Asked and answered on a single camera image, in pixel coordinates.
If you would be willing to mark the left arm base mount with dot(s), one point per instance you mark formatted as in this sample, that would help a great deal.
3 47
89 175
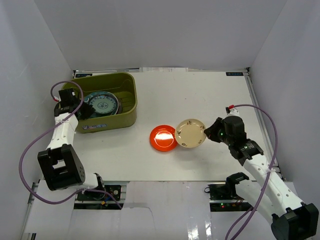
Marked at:
100 201

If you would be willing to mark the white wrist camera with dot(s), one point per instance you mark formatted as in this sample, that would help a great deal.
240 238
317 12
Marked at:
232 111
56 98

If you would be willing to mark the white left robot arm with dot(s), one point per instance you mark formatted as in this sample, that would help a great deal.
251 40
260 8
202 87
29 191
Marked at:
60 165

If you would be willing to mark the olive green plastic bin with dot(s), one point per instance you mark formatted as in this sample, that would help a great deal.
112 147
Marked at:
123 86

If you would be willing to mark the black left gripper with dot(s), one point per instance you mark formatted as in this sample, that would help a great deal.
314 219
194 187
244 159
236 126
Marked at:
81 110

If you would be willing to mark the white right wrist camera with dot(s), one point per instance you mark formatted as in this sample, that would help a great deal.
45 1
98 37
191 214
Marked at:
232 111

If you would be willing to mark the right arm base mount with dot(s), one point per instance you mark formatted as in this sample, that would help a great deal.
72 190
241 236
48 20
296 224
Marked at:
221 199

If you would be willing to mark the green blue patterned small plate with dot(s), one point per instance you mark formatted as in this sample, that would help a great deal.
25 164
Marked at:
104 103

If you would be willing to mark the white paper sheets at back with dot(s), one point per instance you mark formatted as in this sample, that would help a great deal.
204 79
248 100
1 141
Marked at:
163 69

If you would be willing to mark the orange glossy plate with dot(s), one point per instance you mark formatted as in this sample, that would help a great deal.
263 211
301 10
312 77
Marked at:
162 138

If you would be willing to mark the cream floral plate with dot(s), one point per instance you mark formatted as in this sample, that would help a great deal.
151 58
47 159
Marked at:
190 133

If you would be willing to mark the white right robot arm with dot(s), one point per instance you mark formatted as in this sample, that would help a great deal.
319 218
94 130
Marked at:
289 217

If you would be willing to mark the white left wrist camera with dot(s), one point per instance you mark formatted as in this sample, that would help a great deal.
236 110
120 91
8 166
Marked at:
56 98

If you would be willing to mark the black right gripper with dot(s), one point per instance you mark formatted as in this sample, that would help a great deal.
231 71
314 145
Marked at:
211 132

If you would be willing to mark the teal scalloped plate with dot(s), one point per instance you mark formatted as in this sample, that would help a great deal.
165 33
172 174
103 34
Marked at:
86 100

